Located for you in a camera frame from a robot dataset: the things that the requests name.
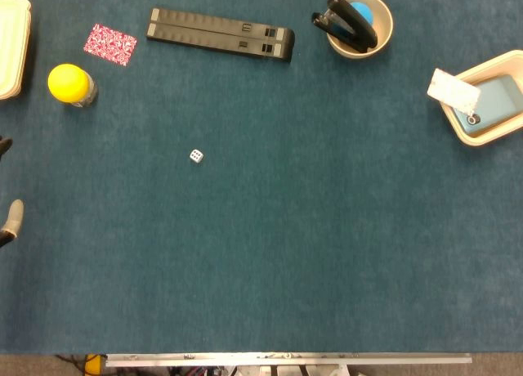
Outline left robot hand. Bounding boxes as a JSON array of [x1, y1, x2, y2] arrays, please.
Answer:
[[0, 137, 25, 248]]

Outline jar with yellow lid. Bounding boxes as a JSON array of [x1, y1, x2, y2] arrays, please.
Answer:
[[47, 63, 99, 108]]

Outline yellow object under table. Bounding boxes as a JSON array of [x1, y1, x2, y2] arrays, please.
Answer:
[[84, 353, 108, 376]]

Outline beige lidded food container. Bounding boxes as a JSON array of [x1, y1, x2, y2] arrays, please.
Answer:
[[0, 0, 33, 101]]

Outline patterned playing card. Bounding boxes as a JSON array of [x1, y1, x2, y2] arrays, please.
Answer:
[[427, 68, 482, 117], [83, 23, 138, 68]]

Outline blue carpet table cover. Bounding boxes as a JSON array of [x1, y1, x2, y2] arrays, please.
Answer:
[[0, 0, 523, 356]]

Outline black ribbed rectangular holder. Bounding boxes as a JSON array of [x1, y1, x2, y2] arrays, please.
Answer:
[[145, 7, 295, 64]]

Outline black stapler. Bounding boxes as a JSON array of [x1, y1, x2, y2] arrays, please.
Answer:
[[311, 0, 379, 54]]

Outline blue ball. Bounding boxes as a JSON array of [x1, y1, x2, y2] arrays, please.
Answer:
[[350, 2, 373, 25]]

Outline beige round bowl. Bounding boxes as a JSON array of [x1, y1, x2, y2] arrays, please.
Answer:
[[325, 0, 394, 60]]

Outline beige rectangular open container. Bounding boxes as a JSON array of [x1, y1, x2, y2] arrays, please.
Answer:
[[433, 49, 523, 147]]

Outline light blue phone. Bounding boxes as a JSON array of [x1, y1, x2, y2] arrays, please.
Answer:
[[452, 74, 523, 137]]

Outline black cable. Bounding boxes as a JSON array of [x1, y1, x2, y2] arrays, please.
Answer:
[[55, 354, 89, 375]]

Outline aluminium frame rail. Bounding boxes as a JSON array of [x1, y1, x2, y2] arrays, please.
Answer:
[[105, 352, 473, 369]]

